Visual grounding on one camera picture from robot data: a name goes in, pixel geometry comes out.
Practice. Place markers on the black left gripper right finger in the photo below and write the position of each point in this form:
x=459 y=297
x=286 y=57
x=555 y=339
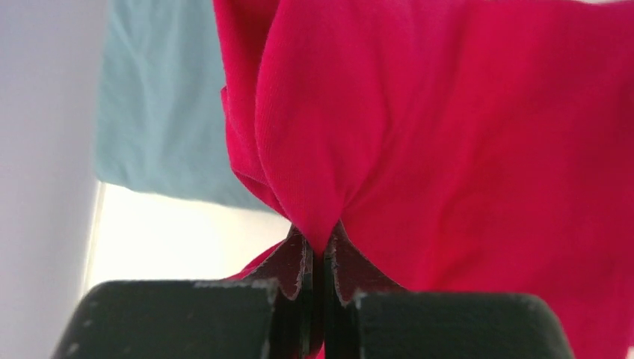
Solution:
x=369 y=315

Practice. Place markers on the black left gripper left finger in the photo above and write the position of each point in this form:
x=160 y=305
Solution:
x=266 y=314

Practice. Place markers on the red t shirt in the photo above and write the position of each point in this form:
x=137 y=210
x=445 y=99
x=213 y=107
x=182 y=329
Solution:
x=464 y=145

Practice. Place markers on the folded blue t shirt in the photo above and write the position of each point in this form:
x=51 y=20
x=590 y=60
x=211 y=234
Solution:
x=160 y=123

